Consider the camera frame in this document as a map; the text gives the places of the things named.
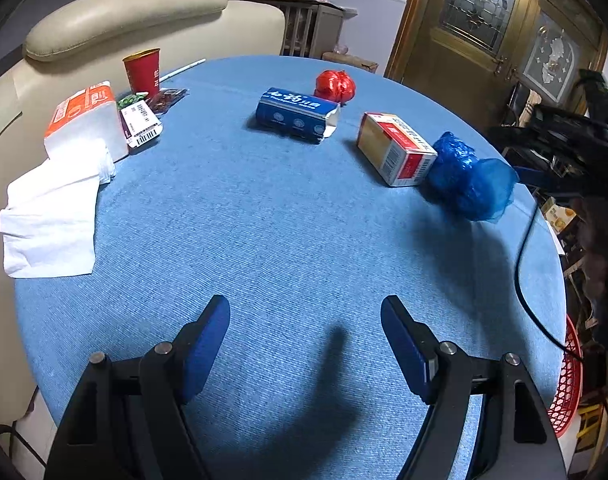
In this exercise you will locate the green candy wrapper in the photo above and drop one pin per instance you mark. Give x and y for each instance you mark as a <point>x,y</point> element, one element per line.
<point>129,101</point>

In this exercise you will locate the grey cabinet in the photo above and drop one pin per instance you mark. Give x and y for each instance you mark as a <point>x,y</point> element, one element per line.
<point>331,30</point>

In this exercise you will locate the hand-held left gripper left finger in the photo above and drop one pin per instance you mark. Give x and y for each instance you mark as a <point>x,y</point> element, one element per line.
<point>209,345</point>

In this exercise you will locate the wooden glass door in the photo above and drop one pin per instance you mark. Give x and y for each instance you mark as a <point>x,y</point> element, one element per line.
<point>434,45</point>

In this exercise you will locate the red and white box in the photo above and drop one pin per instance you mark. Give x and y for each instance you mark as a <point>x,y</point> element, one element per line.
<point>394,147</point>

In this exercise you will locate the blue plastic bag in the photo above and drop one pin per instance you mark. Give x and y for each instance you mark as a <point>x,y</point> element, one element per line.
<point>464,175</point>

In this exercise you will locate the orange tissue pack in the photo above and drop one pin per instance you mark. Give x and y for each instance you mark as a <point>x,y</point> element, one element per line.
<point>84,120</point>

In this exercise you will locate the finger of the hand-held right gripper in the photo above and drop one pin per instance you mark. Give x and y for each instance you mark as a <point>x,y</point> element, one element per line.
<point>529,172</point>

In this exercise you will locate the red paper cup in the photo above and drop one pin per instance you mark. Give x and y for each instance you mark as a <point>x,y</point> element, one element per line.
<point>143,72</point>

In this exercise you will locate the red plastic bag ball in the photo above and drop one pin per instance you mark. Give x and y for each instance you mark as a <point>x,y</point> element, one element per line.
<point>336,85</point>

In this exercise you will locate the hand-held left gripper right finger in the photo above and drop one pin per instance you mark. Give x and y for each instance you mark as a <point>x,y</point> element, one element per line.
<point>406,350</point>

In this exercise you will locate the blue tablecloth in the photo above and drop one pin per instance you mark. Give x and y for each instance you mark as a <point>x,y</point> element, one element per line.
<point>284,235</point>

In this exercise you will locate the white tissue paper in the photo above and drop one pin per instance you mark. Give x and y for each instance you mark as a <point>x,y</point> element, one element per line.
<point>49,220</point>

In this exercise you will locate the red plastic basket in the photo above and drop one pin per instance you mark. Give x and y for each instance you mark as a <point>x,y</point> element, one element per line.
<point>569,395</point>

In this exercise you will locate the blue toothpaste box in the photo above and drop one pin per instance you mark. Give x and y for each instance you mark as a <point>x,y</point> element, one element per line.
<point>289,115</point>

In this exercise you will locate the dark snack packet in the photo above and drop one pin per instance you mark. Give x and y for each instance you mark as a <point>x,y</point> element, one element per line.
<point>166,99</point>

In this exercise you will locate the white barcode medicine box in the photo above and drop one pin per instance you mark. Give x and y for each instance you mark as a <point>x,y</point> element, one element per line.
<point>141,125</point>

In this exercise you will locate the beige leather sofa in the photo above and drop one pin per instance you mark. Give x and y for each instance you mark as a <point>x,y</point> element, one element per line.
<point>124,10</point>

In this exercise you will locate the brown cardboard box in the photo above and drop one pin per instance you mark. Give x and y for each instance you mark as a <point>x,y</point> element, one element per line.
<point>349,62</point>

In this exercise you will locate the white straw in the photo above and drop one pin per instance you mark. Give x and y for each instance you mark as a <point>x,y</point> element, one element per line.
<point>184,68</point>

